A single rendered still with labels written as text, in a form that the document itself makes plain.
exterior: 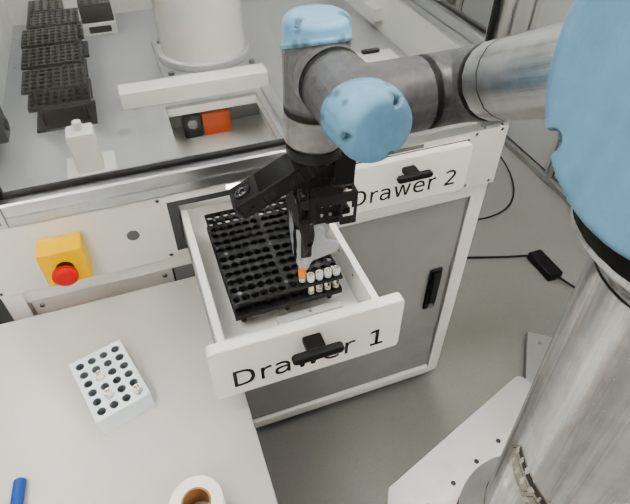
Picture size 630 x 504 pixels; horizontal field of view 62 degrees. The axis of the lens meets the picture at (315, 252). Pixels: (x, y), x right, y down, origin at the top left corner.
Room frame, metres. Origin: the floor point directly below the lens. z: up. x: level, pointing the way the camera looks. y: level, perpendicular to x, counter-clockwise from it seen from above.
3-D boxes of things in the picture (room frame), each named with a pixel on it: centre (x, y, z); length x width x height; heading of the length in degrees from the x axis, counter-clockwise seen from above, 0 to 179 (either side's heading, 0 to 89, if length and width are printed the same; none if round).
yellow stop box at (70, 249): (0.63, 0.42, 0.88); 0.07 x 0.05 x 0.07; 110
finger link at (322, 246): (0.55, 0.00, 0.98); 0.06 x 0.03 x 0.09; 107
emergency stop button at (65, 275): (0.60, 0.41, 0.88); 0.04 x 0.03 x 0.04; 110
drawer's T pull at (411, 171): (0.84, -0.19, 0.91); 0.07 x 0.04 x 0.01; 110
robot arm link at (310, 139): (0.57, 0.00, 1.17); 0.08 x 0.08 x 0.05
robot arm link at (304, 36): (0.57, 0.00, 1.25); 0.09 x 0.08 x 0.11; 22
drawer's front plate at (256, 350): (0.46, 0.01, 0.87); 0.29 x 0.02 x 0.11; 110
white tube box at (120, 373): (0.45, 0.32, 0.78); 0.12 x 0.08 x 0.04; 36
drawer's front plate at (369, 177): (0.87, -0.18, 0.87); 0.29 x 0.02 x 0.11; 110
